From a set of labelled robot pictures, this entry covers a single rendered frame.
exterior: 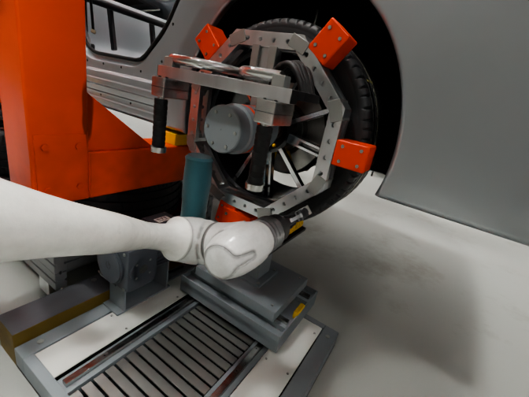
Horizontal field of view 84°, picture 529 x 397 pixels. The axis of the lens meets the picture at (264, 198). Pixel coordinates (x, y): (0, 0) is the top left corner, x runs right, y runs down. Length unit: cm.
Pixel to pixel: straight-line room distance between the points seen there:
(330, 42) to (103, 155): 79
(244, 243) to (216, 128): 35
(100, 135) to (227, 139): 48
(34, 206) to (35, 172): 68
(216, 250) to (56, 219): 30
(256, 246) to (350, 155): 35
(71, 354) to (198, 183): 68
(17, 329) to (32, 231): 92
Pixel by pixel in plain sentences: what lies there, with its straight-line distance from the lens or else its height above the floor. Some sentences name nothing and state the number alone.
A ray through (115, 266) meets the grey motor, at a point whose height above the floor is 33.
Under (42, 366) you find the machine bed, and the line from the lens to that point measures 121.
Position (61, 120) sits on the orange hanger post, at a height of 78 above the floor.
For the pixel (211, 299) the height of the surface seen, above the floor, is 14.
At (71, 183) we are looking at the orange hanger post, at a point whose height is 58.
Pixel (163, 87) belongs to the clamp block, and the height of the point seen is 93.
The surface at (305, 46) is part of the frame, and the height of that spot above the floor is 109.
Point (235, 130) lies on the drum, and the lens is 78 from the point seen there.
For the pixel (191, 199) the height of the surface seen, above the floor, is 61.
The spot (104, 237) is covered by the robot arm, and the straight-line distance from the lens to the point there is 42.
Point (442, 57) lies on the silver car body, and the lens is 88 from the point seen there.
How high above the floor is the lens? 97
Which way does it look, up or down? 20 degrees down
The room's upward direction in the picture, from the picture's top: 11 degrees clockwise
